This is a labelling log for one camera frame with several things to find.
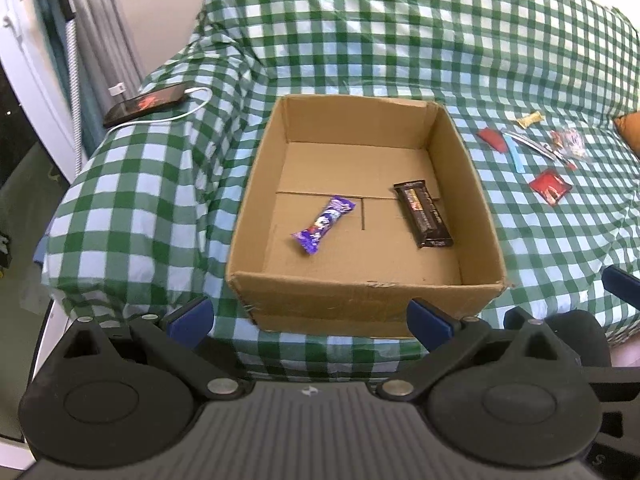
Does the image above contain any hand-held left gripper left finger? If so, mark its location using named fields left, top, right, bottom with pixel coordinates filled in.
left=47, top=296, right=251, bottom=402

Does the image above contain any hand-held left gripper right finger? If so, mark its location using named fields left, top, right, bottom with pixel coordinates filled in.
left=375, top=298, right=568, bottom=402

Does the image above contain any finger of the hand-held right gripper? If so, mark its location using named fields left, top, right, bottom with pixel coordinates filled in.
left=602, top=265, right=640, bottom=307

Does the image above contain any brown cardboard box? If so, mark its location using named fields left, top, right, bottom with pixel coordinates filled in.
left=225, top=94, right=511, bottom=339

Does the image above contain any red square snack packet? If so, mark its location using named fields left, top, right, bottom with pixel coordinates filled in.
left=529, top=169, right=574, bottom=208

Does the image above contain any clear bag of candies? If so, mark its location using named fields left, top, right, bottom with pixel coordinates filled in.
left=549, top=129, right=587, bottom=161

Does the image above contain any silver snack packet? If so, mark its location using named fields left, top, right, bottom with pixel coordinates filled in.
left=501, top=129, right=557, bottom=162

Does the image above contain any dark brown chocolate bar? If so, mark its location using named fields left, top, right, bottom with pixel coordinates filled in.
left=392, top=181, right=455, bottom=249

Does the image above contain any purple snack packet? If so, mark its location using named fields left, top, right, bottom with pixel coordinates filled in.
left=291, top=195, right=356, bottom=256

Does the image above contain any orange cushion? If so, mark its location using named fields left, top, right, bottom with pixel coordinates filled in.
left=612, top=111, right=640, bottom=161

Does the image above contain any dark red snack packet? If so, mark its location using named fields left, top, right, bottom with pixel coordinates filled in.
left=476, top=128, right=507, bottom=153

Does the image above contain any black smartphone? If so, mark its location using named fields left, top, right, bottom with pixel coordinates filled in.
left=102, top=81, right=193, bottom=128

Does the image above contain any white framed glass door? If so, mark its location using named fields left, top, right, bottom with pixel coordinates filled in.
left=0, top=0, right=83, bottom=186

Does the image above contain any green checked sofa cover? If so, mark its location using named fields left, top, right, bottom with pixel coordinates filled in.
left=32, top=0, right=640, bottom=381

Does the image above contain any grey curtain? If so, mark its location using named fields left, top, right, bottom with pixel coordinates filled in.
left=67, top=0, right=146, bottom=148

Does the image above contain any teal curtain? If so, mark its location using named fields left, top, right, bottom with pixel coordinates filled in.
left=36, top=0, right=76, bottom=111

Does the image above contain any white charging cable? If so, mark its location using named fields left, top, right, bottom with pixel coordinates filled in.
left=107, top=86, right=212, bottom=131

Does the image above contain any braided metal hose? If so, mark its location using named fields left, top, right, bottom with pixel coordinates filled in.
left=64, top=17, right=85, bottom=173

